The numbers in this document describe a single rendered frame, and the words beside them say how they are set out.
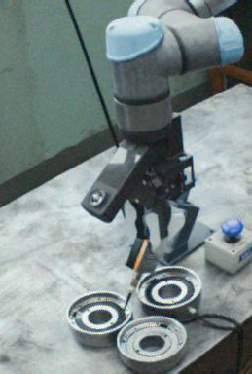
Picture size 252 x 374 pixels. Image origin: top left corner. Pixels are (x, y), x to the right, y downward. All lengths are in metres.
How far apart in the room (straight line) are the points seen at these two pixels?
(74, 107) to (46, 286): 1.85
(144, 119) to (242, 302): 0.38
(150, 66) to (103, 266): 0.47
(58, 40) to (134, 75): 1.97
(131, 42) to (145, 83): 0.06
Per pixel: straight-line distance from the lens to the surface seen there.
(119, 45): 0.82
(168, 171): 0.91
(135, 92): 0.84
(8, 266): 1.23
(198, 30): 0.87
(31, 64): 2.74
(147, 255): 0.99
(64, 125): 2.94
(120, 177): 0.88
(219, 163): 1.44
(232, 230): 1.12
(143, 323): 1.02
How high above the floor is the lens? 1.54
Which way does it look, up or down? 32 degrees down
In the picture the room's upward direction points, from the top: 7 degrees counter-clockwise
